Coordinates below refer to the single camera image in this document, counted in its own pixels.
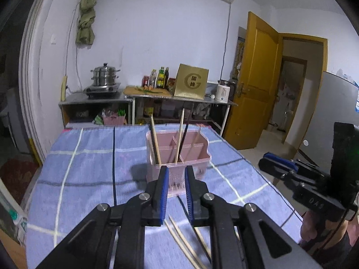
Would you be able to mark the yellow wooden door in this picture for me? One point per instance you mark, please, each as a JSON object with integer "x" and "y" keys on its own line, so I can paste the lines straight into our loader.
{"x": 255, "y": 84}

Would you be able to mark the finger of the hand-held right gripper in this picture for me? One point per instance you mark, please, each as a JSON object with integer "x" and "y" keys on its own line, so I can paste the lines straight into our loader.
{"x": 280, "y": 161}
{"x": 273, "y": 169}

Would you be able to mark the gold cardboard box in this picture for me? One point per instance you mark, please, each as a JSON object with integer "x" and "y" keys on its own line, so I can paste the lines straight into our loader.
{"x": 190, "y": 81}

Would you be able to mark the long metal side table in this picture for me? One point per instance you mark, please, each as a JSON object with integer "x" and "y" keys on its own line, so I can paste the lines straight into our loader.
{"x": 185, "y": 101}

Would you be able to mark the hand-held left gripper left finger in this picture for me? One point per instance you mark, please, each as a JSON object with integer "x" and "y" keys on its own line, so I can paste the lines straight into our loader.
{"x": 163, "y": 196}

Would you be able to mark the pink plastic basket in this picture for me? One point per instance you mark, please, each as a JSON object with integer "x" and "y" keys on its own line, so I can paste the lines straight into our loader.
{"x": 113, "y": 120}

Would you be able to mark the person's right hand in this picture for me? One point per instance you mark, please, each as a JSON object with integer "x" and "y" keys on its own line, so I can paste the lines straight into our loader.
{"x": 310, "y": 227}

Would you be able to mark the stainless steel steamer pot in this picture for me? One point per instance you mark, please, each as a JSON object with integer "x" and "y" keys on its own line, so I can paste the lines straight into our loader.
{"x": 105, "y": 75}

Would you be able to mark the wooden cutting board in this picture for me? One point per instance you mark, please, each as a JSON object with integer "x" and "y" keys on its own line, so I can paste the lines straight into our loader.
{"x": 131, "y": 91}

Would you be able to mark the white sliding door frame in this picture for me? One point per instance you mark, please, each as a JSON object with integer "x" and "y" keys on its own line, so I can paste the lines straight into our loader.
{"x": 33, "y": 61}

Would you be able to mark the clear plastic bottle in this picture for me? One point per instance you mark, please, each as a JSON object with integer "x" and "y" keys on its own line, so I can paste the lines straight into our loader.
{"x": 152, "y": 80}

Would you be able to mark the dark sauce bottle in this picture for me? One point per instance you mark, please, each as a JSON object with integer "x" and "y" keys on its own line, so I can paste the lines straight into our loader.
{"x": 167, "y": 78}

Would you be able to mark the gas stove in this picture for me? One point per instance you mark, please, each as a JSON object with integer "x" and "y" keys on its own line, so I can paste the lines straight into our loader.
{"x": 102, "y": 91}

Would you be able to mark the green hanging cloth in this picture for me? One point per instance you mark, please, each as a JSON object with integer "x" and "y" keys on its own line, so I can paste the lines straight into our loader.
{"x": 87, "y": 19}

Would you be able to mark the metal table with stove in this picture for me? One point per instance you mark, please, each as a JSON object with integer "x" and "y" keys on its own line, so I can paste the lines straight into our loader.
{"x": 95, "y": 102}

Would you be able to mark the person's right forearm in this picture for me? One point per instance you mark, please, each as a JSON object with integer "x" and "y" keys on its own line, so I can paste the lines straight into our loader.
{"x": 342, "y": 246}

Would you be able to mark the blue checked tablecloth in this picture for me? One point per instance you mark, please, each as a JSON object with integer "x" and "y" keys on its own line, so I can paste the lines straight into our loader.
{"x": 84, "y": 173}

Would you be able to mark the white light switch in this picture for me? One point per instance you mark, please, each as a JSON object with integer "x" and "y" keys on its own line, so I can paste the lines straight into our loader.
{"x": 53, "y": 39}

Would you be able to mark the grey refrigerator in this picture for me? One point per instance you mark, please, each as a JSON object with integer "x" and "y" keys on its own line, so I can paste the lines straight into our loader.
{"x": 325, "y": 112}

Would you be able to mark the white electric kettle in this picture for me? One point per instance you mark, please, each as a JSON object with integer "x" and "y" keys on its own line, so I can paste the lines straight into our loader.
{"x": 223, "y": 92}

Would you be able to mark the yellow oil bottle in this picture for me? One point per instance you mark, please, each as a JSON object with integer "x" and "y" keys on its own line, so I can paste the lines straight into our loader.
{"x": 160, "y": 78}

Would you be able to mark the pink plastic utensil holder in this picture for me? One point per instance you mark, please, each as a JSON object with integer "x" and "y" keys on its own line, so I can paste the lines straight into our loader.
{"x": 202, "y": 171}

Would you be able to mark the red jar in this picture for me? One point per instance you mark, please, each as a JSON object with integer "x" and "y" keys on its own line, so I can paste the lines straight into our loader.
{"x": 145, "y": 81}

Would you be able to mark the light wooden chopstick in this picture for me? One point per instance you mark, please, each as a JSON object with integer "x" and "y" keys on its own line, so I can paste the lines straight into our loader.
{"x": 185, "y": 239}
{"x": 179, "y": 243}
{"x": 156, "y": 143}
{"x": 203, "y": 243}
{"x": 180, "y": 134}

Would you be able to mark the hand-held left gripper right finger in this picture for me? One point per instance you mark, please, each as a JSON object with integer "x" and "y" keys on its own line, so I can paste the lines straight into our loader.
{"x": 190, "y": 196}

